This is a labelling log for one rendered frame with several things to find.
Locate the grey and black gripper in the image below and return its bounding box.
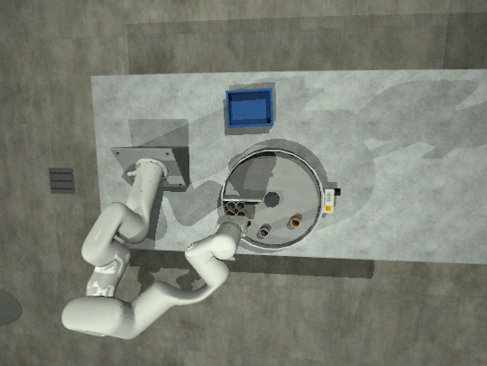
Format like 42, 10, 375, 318
216, 214, 251, 233

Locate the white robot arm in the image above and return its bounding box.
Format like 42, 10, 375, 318
62, 158, 246, 339

